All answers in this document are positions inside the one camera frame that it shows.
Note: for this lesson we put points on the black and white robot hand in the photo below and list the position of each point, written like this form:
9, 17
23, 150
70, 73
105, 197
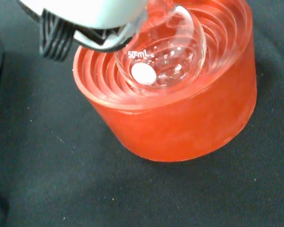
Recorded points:
85, 11

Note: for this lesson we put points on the black cloth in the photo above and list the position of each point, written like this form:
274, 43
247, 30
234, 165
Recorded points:
61, 184

